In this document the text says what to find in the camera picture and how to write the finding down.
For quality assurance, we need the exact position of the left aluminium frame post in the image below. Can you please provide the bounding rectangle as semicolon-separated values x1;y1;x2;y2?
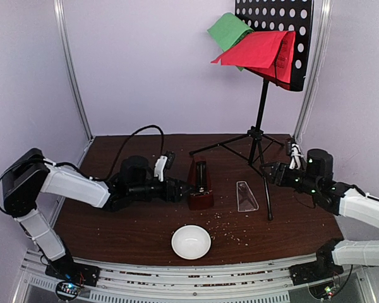
53;0;93;141

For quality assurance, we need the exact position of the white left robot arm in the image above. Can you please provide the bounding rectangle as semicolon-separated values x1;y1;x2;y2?
0;148;195;286

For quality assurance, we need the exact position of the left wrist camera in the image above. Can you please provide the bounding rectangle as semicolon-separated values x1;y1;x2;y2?
153;151;176;182

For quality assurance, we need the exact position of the right aluminium frame post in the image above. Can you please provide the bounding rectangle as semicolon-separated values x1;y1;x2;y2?
294;0;334;145

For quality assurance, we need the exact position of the dark red wooden metronome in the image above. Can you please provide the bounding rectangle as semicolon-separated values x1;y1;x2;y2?
187;156;214;211

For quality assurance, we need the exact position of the clear plastic metronome cover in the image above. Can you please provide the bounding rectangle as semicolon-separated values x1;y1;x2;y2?
236;181;259;212

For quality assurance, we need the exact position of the white ceramic bowl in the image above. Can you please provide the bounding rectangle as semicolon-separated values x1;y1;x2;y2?
171;225;212;260

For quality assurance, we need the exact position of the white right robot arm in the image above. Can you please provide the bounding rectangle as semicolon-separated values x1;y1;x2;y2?
261;148;379;285

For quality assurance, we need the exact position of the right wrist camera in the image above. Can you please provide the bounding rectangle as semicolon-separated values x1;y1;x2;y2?
286;138;304;170

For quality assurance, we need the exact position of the green paper sheet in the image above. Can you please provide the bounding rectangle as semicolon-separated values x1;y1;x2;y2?
205;11;255;72

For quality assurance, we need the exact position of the aluminium front rail base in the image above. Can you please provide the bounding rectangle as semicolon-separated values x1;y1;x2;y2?
10;250;379;302

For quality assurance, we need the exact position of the red paper sheet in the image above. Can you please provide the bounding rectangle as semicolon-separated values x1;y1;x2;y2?
211;31;296;85

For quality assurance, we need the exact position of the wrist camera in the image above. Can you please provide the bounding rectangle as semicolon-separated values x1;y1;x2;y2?
286;138;304;170
153;151;176;182

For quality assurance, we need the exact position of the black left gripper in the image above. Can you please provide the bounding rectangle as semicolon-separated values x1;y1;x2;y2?
129;174;195;203

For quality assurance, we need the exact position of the aluminium frame post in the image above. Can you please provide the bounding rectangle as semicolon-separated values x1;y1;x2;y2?
53;0;93;141
294;0;334;145

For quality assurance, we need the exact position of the black music stand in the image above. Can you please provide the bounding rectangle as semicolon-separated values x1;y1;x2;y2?
189;0;314;221

